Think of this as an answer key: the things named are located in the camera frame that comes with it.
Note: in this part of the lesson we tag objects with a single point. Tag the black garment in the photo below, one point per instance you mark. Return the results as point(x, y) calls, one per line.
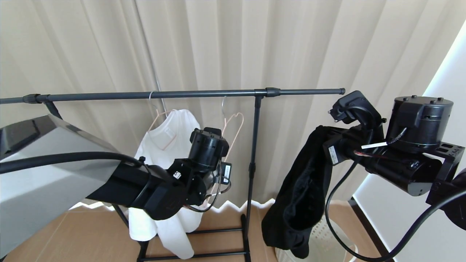
point(302, 196)

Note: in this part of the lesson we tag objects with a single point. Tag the white laundry basket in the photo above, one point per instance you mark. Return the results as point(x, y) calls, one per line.
point(327, 236)

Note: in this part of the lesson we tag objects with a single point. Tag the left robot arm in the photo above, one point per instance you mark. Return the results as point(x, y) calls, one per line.
point(43, 182)

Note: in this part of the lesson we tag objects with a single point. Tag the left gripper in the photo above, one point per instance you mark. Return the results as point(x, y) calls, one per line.
point(218, 182)

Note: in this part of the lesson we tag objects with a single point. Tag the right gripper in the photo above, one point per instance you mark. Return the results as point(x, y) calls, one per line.
point(400, 171)

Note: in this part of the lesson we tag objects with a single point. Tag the pink clothes hanger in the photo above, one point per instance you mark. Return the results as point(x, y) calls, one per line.
point(238, 133)
point(154, 122)

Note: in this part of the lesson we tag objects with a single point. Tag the white printed shirt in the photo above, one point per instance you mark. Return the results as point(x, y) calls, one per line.
point(182, 145)

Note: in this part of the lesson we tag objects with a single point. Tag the black clothes rack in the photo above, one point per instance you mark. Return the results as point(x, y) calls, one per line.
point(109, 95)

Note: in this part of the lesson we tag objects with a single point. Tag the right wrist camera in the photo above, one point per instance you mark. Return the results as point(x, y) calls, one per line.
point(356, 109)

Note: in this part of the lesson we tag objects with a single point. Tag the beige curtain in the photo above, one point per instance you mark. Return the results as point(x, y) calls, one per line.
point(255, 43)

